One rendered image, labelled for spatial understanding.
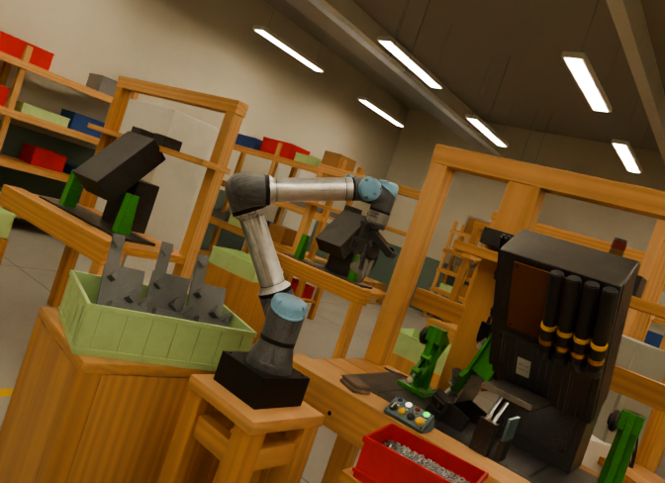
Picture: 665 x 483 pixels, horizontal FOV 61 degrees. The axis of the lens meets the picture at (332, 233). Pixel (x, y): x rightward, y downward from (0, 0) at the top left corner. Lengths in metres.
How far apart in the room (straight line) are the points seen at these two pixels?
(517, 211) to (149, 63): 7.44
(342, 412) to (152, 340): 0.70
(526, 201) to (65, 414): 1.87
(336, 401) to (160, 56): 7.78
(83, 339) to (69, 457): 0.38
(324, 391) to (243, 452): 0.49
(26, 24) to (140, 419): 6.82
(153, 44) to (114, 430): 7.64
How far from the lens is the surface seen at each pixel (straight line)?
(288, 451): 1.89
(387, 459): 1.64
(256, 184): 1.72
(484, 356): 2.06
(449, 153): 2.64
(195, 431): 1.89
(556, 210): 12.50
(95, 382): 1.99
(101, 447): 2.12
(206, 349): 2.10
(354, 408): 2.02
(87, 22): 8.73
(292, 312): 1.75
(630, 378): 2.41
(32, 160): 8.00
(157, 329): 2.02
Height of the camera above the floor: 1.47
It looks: 2 degrees down
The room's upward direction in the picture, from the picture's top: 19 degrees clockwise
